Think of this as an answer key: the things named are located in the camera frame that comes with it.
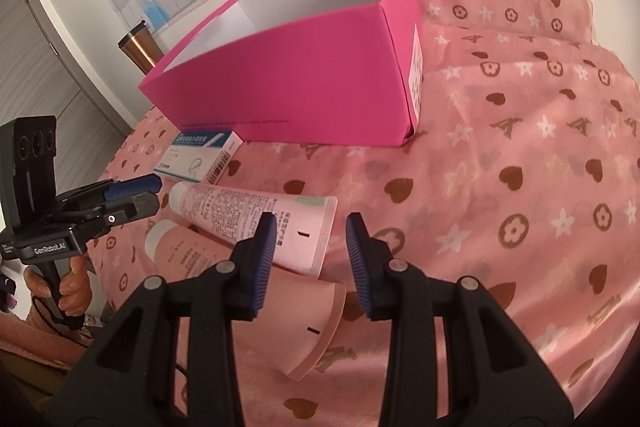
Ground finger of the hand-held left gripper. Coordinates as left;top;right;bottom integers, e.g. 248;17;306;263
65;192;161;238
60;173;162;210

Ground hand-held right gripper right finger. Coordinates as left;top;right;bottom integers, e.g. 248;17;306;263
345;213;576;427

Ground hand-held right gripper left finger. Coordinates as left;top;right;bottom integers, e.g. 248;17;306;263
45;211;278;427

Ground printed pink cream tube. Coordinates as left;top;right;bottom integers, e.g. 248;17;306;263
167;182;338;278

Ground large pink tube white cap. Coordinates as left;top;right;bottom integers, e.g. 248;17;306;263
144;219;347;383

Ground teal white medicine box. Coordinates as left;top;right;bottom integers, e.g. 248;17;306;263
152;129;244;184

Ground pink cardboard box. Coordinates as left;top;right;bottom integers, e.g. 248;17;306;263
137;0;425;148

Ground person's left hand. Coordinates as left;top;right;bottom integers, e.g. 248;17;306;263
22;257;93;315

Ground grey cabinet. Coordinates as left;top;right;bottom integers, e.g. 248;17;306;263
0;0;133;228

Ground copper travel tumbler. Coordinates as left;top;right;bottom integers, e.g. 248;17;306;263
117;21;166;75

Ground pink printed blanket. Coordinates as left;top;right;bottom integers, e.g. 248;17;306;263
85;0;640;427

